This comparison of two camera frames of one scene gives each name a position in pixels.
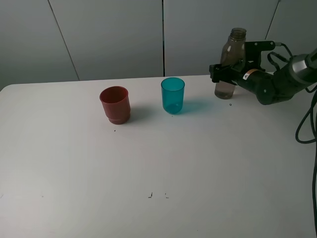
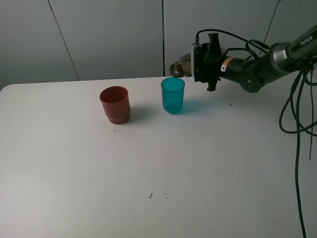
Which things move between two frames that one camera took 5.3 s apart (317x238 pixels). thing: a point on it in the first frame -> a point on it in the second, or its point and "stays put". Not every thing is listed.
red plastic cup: x=116 y=102 stays put
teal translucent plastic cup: x=173 y=93 stays put
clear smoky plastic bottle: x=233 y=53 -> x=183 y=67
